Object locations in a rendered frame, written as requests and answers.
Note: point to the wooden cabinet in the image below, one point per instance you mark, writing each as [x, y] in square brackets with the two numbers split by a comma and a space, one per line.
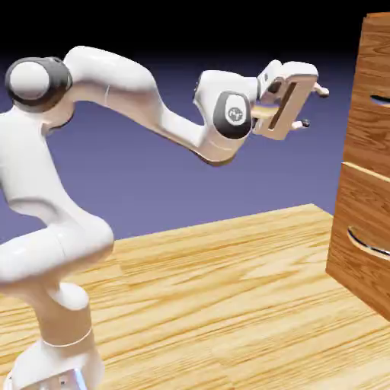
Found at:
[365, 182]

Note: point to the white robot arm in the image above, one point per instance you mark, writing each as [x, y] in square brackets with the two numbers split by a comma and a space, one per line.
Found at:
[128, 91]

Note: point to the wooden drawer front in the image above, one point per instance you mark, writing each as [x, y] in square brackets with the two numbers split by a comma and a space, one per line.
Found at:
[359, 213]
[370, 128]

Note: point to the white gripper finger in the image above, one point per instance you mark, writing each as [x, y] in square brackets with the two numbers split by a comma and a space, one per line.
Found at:
[320, 90]
[301, 124]

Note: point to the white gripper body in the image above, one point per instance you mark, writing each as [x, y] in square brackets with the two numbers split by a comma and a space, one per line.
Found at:
[300, 91]

